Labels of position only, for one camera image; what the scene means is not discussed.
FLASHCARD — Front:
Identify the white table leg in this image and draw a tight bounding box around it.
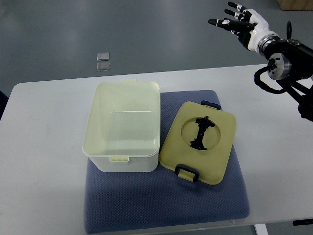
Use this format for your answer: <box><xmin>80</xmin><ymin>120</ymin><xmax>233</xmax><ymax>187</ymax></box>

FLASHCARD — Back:
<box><xmin>254</xmin><ymin>224</ymin><xmax>268</xmax><ymax>235</ymax></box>

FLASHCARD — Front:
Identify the person in dark clothes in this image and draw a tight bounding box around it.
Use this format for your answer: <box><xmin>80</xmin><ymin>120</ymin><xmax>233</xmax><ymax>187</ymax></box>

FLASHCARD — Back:
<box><xmin>0</xmin><ymin>91</ymin><xmax>9</xmax><ymax>118</ymax></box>

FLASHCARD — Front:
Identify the black bracket under table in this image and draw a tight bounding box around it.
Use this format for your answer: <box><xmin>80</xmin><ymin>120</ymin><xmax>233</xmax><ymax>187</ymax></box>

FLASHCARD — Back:
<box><xmin>292</xmin><ymin>219</ymin><xmax>313</xmax><ymax>226</ymax></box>

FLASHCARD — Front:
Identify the white storage box base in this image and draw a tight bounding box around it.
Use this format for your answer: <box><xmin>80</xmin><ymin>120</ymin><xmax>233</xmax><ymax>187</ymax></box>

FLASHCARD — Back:
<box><xmin>82</xmin><ymin>80</ymin><xmax>160</xmax><ymax>172</ymax></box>

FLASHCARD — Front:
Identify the upper metal floor plate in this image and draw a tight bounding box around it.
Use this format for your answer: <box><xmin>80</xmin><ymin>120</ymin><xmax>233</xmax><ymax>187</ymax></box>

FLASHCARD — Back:
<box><xmin>97</xmin><ymin>52</ymin><xmax>110</xmax><ymax>61</ymax></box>

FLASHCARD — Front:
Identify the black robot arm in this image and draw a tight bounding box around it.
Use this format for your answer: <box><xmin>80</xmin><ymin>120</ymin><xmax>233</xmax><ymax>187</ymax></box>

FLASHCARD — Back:
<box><xmin>254</xmin><ymin>36</ymin><xmax>313</xmax><ymax>121</ymax></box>

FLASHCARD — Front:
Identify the yellow storage box lid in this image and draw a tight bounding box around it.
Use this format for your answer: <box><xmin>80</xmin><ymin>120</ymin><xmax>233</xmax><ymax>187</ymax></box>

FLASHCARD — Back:
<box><xmin>159</xmin><ymin>101</ymin><xmax>237</xmax><ymax>185</ymax></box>

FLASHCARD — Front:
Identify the brown cardboard box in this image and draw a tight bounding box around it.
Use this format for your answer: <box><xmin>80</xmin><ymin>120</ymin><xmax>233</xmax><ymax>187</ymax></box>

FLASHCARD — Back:
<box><xmin>277</xmin><ymin>0</ymin><xmax>313</xmax><ymax>10</ymax></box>

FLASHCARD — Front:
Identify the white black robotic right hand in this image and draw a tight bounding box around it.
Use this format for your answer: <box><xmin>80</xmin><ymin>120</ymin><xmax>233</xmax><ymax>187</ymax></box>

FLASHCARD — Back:
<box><xmin>208</xmin><ymin>1</ymin><xmax>280</xmax><ymax>55</ymax></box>

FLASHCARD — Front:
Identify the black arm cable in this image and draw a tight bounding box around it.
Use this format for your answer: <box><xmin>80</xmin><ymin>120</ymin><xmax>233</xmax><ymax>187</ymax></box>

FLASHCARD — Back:
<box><xmin>253</xmin><ymin>66</ymin><xmax>291</xmax><ymax>94</ymax></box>

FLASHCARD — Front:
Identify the blue grey fabric cushion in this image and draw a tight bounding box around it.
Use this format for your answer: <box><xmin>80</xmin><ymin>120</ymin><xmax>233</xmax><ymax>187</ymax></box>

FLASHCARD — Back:
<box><xmin>84</xmin><ymin>90</ymin><xmax>251</xmax><ymax>235</ymax></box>

